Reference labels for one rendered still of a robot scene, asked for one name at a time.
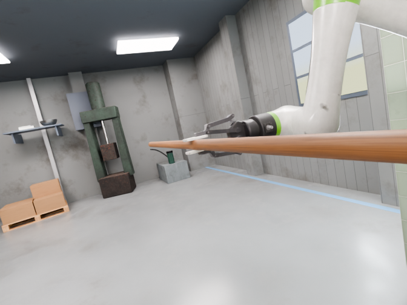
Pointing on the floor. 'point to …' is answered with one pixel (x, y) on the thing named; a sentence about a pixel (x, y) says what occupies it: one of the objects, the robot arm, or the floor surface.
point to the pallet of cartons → (35, 206)
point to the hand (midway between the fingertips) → (196, 144)
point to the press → (107, 114)
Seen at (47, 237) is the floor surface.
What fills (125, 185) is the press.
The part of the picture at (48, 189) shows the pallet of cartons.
